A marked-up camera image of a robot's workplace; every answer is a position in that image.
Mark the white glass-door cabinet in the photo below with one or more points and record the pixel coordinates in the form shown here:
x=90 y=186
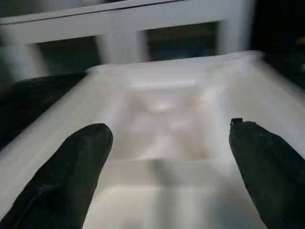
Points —
x=119 y=31

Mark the white plastic table top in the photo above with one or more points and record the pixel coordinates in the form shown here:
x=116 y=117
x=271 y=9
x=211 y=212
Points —
x=155 y=107

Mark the black plastic mat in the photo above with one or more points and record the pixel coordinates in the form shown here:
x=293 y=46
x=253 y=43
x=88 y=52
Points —
x=28 y=102

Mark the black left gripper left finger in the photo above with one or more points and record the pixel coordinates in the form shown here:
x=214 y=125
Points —
x=54 y=186

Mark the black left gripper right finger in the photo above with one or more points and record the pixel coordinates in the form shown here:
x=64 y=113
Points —
x=274 y=181

